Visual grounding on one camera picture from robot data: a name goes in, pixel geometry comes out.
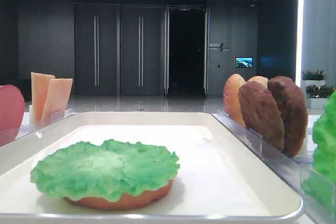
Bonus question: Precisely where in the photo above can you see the red tomato slice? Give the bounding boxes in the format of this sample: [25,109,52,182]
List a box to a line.
[1,85,25,131]

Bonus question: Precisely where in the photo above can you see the brown meat patty front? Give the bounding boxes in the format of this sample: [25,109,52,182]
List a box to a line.
[238,81,285,151]

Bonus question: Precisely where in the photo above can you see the brown meat patty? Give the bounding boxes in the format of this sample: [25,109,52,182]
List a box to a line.
[238,81,285,151]
[267,76,308,158]

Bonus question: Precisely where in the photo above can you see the green lettuce leaf on bun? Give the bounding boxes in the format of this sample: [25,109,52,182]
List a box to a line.
[30,139,180,202]

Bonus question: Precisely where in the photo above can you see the brown meat patty rear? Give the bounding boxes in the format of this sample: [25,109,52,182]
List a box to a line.
[267,76,308,158]

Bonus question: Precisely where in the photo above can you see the orange cheese slice rear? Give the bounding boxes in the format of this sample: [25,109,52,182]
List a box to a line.
[31,72,55,122]

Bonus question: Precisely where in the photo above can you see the green lettuce leaf in rack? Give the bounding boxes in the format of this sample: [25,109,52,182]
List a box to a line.
[302,93,335,213]

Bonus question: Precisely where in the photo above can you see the sesame bun left of pair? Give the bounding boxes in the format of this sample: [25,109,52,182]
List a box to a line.
[223,73,246,127]

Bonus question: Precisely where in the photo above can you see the sesame bun of pair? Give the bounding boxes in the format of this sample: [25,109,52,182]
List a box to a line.
[248,76,269,89]
[223,73,246,127]

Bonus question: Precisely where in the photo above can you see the dark double door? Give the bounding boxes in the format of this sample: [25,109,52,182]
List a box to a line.
[75,4,164,95]

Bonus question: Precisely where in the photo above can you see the white rectangular tray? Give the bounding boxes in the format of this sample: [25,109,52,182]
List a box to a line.
[1,112,304,223]

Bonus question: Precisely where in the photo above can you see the sesame bun right of pair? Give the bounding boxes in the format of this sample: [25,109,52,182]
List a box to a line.
[248,76,269,89]

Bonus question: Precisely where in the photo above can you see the bottom bun slice on tray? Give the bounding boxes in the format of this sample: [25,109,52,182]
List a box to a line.
[64,179,174,211]

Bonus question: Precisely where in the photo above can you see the potted plants in white planter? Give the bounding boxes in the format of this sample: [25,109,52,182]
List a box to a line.
[301,70,335,109]

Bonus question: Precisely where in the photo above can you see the clear acrylic rack left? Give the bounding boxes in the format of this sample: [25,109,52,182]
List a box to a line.
[1,109,74,147]

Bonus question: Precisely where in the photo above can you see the clear acrylic rack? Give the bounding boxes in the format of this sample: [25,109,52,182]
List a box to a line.
[214,110,335,223]
[1,109,74,147]

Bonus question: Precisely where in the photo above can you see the clear acrylic rack right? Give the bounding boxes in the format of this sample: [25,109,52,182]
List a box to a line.
[214,110,335,223]

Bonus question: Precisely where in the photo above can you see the small wall screen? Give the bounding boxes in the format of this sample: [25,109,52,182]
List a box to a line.
[235,57,253,68]

